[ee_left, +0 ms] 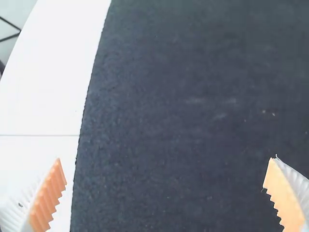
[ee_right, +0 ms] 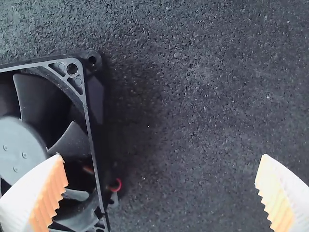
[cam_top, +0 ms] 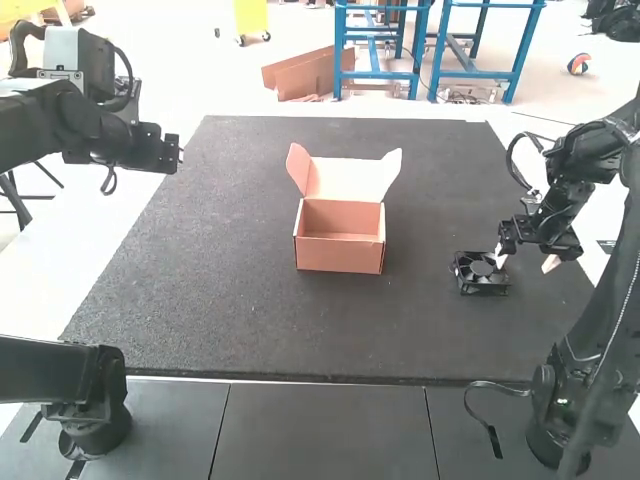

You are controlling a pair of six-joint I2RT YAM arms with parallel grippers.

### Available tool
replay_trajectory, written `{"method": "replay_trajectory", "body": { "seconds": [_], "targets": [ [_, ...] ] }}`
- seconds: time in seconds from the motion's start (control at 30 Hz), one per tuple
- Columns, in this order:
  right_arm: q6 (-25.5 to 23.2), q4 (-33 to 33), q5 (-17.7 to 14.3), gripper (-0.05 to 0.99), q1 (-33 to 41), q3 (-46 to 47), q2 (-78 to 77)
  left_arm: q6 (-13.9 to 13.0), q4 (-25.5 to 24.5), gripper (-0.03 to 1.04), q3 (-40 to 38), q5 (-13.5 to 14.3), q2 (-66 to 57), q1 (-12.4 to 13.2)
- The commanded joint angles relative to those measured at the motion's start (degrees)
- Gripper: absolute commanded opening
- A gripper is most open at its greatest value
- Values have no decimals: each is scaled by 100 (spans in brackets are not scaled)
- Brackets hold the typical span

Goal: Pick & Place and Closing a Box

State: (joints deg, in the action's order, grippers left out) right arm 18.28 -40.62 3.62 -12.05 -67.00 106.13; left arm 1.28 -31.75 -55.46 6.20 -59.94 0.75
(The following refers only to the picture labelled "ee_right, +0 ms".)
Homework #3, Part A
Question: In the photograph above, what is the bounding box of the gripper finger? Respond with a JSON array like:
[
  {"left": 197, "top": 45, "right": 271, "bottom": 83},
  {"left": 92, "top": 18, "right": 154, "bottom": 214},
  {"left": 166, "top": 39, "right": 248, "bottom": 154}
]
[
  {"left": 0, "top": 152, "right": 69, "bottom": 232},
  {"left": 254, "top": 153, "right": 309, "bottom": 232}
]

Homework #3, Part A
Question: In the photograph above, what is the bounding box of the black mat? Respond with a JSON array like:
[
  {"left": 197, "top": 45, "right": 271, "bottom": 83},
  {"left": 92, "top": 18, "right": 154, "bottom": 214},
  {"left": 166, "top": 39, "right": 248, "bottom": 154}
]
[{"left": 0, "top": 0, "right": 309, "bottom": 232}]

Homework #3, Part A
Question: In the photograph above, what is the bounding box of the black square fan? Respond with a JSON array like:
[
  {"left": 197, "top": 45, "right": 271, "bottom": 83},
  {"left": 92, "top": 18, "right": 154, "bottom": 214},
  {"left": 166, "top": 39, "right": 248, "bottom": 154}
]
[{"left": 0, "top": 49, "right": 123, "bottom": 232}]

